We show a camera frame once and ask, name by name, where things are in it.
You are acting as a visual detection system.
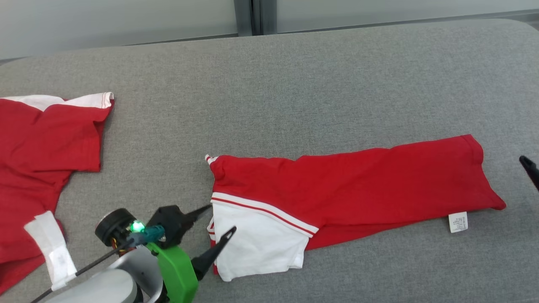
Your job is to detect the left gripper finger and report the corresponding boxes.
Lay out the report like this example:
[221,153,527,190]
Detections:
[184,205,213,224]
[191,226,237,281]

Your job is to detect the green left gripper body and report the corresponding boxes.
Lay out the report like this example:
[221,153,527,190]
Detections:
[147,242,199,303]

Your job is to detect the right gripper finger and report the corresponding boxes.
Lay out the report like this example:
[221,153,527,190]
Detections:
[519,155,539,191]

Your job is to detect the red shirt with white sleeve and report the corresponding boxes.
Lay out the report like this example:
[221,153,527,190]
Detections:
[205,135,507,282]

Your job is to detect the red shorts with white stripe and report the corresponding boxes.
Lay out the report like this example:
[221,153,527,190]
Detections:
[0,92,115,295]

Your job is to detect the white tape tag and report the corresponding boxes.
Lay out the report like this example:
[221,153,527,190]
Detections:
[24,210,77,291]

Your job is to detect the grey partition post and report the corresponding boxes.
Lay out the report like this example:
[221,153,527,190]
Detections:
[234,0,278,37]

